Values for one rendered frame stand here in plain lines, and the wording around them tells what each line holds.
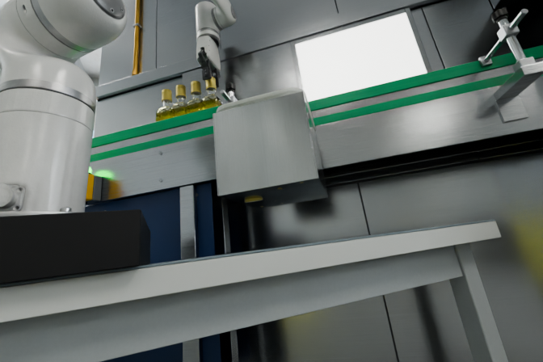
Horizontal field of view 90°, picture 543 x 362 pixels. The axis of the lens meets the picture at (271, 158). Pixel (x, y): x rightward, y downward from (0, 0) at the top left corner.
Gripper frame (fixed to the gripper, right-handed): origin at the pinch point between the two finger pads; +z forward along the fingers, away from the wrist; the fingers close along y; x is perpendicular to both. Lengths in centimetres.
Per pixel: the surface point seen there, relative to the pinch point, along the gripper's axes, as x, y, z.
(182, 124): -2.9, 13.8, 22.6
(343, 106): 40.8, 3.5, 23.7
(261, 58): 16.2, -12.0, -12.0
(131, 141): -19.9, 13.6, 24.0
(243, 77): 8.2, -12.0, -5.9
